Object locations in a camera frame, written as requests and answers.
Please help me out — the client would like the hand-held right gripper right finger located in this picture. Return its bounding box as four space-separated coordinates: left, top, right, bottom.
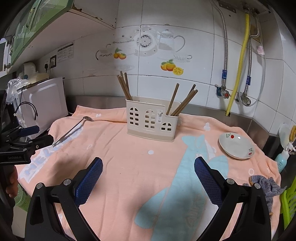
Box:
194 156 271 241

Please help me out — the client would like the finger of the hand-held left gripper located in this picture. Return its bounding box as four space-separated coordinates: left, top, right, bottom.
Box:
11 135 54 151
1 126 39 145

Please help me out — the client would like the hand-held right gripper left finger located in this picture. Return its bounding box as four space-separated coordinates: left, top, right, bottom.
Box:
24 157 103 241

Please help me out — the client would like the long metal spoon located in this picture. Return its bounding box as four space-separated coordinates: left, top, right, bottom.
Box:
52 116 94 147

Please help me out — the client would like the brown wooden chopstick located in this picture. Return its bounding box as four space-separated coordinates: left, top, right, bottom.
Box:
173 89 199 116
124 72 134 100
171 84 196 116
119 75 130 100
120 71 132 100
117 75 129 100
175 91 199 116
167 83 180 115

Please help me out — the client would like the cream utensil holder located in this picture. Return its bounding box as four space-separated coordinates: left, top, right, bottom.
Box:
125 98 181 142

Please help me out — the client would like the person's left hand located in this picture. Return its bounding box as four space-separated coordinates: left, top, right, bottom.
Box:
5 166 19 198

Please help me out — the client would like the white microwave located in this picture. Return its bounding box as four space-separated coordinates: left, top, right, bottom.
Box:
13 77 68 136

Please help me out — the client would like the peach printed towel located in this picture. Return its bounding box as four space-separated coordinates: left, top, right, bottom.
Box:
17 105 281 241

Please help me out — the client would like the green plastic basket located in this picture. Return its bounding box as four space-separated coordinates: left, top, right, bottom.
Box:
13 184 31 210

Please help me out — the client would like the white floral plate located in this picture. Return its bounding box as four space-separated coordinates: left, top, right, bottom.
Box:
218 133 255 159

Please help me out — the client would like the clear plastic bag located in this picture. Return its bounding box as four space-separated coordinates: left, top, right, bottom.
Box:
6 78 26 103

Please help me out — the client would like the grey rag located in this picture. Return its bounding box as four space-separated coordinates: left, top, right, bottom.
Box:
243 175 287 212

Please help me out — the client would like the white kettle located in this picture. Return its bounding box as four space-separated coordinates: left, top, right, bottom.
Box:
22 62 38 76

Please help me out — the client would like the light blue soap bottle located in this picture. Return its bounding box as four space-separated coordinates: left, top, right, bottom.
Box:
275 149 290 173

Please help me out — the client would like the green plastic dish rack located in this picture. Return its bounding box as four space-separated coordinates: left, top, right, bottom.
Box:
280 183 296 230

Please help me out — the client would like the metal valve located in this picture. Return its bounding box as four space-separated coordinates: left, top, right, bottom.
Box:
236 93 251 106
216 85 232 99

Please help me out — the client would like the grey water heater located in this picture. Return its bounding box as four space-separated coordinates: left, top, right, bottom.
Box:
217 0 271 15

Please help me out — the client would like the black cable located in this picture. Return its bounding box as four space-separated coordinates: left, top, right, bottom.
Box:
17 103 38 120

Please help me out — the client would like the wall notice sticker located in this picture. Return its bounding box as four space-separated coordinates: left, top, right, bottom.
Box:
57 42 75 63

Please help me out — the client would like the green wall cabinet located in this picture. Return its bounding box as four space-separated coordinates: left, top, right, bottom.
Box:
0 0 74 78

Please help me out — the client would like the thin white hose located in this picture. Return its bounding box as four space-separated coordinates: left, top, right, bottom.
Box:
248 35 266 107

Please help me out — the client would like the short metal flexible hose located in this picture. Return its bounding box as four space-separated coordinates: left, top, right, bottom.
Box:
240 14 263 98

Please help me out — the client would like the yellow gas hose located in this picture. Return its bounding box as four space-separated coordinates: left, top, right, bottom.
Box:
225 13 250 117

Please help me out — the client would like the long metal flexible hose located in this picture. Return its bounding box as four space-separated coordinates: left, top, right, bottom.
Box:
210 0 228 86

